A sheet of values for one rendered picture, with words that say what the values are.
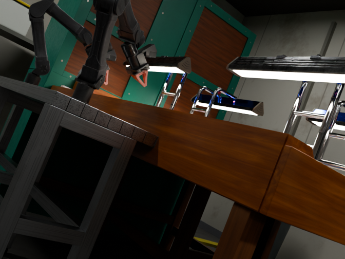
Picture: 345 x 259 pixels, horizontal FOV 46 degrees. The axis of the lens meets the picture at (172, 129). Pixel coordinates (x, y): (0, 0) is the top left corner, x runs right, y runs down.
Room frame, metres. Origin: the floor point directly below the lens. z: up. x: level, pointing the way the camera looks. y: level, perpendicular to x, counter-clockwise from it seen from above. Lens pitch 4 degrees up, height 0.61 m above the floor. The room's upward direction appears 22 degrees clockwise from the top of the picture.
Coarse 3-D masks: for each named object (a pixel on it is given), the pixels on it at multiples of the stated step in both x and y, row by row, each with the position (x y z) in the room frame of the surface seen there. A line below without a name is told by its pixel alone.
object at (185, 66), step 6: (126, 60) 2.40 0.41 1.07; (150, 60) 2.16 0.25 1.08; (156, 60) 2.11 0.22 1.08; (162, 60) 2.06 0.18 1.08; (168, 60) 2.01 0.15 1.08; (174, 60) 1.97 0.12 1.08; (180, 60) 1.92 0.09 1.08; (186, 60) 1.91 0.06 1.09; (126, 66) 2.41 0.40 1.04; (150, 66) 2.13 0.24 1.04; (156, 66) 2.08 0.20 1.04; (162, 66) 2.02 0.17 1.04; (168, 66) 1.97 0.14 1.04; (174, 66) 1.93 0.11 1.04; (180, 66) 1.90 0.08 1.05; (186, 66) 1.92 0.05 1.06; (186, 72) 1.94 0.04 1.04
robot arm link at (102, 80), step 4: (80, 72) 1.43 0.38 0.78; (76, 76) 1.42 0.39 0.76; (80, 76) 1.43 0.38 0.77; (100, 76) 1.42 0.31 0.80; (104, 76) 1.44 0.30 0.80; (76, 80) 1.41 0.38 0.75; (80, 80) 1.41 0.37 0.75; (100, 80) 1.42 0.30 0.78; (104, 80) 1.45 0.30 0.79; (88, 84) 1.40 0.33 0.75; (92, 84) 1.40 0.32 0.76; (96, 84) 1.40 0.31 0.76; (100, 84) 1.43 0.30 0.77; (96, 88) 1.42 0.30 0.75
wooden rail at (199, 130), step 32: (96, 96) 1.80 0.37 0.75; (160, 128) 1.29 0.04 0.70; (192, 128) 1.16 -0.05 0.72; (224, 128) 1.05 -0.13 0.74; (256, 128) 0.96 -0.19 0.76; (160, 160) 1.23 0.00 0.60; (192, 160) 1.11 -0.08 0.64; (224, 160) 1.01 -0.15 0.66; (256, 160) 0.92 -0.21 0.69; (224, 192) 0.97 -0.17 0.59; (256, 192) 0.90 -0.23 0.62
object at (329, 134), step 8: (344, 104) 1.65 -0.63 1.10; (336, 112) 1.63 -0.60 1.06; (336, 120) 1.64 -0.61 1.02; (328, 128) 1.64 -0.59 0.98; (328, 136) 1.63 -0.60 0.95; (336, 136) 1.60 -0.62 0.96; (344, 136) 1.57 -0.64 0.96; (320, 152) 1.64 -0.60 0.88; (320, 160) 1.63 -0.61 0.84; (336, 168) 1.57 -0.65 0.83; (344, 168) 1.53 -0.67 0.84
